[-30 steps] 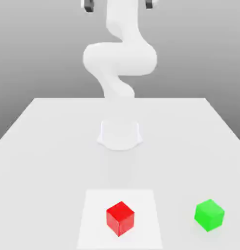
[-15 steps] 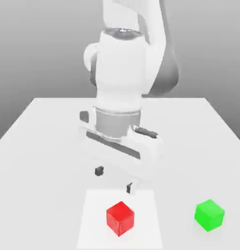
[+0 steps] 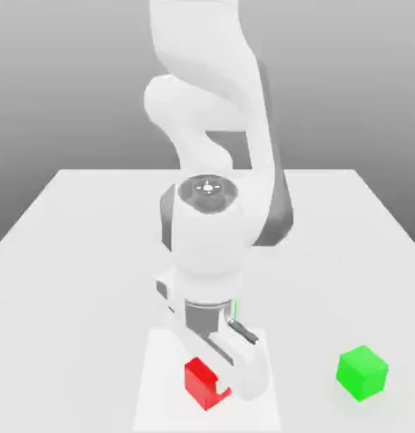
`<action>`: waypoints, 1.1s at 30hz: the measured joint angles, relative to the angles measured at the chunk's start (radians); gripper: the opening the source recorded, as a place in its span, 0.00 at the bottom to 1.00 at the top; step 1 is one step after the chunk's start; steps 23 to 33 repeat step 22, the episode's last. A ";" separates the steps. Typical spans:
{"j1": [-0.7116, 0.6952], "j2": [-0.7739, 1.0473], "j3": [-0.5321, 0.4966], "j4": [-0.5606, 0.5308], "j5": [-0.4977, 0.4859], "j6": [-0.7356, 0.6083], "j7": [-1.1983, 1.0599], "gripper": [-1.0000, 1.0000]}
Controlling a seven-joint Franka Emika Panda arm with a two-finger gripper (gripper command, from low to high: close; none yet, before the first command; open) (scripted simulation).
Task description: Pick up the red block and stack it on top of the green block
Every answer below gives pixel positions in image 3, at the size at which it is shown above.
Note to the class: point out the small green cube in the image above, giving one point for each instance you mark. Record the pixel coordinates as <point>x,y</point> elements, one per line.
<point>362,372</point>

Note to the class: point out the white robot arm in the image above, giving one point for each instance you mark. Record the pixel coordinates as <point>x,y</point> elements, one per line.
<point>207,236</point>

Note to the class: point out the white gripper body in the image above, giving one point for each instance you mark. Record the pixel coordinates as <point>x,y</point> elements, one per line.
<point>247,368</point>

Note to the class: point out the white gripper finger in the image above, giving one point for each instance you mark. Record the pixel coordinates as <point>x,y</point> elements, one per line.
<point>224,381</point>

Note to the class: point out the small red cube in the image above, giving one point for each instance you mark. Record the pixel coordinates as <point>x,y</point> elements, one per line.
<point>200,382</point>

